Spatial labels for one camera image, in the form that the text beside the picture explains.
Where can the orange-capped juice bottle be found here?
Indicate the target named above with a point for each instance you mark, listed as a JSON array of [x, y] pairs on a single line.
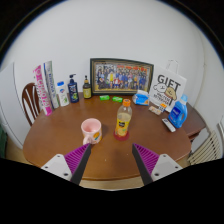
[[123, 121]]

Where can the white remote control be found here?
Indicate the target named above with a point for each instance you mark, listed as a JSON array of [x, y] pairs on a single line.
[[168, 125]]

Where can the dark wooden side cabinet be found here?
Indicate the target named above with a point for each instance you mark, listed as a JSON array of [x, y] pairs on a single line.
[[196, 121]]

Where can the blue tissue pack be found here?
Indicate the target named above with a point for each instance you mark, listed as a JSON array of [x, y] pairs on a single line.
[[141, 98]]

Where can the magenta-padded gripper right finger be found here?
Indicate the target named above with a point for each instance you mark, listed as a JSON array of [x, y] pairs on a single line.
[[156, 166]]

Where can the dark amber pump bottle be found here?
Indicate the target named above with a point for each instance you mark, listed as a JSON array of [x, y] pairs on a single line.
[[87, 90]]

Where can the white shampoo bottle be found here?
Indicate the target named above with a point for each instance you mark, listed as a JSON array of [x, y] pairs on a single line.
[[62, 96]]

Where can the framed group photo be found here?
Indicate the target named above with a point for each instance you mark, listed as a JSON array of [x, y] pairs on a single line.
[[121, 76]]

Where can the pink ceramic mug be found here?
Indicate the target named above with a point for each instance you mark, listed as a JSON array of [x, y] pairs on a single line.
[[91, 131]]

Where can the small green box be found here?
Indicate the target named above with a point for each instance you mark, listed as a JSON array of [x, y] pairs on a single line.
[[117, 99], [104, 97]]

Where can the small patterned snack packet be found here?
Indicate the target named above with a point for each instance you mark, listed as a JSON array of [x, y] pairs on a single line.
[[155, 110]]

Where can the white radiator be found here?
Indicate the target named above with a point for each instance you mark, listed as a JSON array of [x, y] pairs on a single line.
[[205, 150]]

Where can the long green-white wrap box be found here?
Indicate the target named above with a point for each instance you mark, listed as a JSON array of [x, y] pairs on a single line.
[[51, 85]]

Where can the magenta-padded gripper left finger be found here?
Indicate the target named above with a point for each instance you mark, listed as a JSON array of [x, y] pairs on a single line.
[[66, 166]]

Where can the dark blue pump bottle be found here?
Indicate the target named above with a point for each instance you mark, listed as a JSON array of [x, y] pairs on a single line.
[[73, 91]]

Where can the blue detergent bottle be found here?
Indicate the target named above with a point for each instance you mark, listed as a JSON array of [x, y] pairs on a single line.
[[178, 115]]

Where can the white paper gift bag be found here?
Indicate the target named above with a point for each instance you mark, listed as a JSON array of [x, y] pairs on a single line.
[[168, 86]]

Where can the dark wooden chair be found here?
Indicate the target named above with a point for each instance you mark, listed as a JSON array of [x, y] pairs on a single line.
[[30, 101]]

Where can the small orange-blue box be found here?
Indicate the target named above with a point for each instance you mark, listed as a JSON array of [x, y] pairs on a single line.
[[163, 107]]

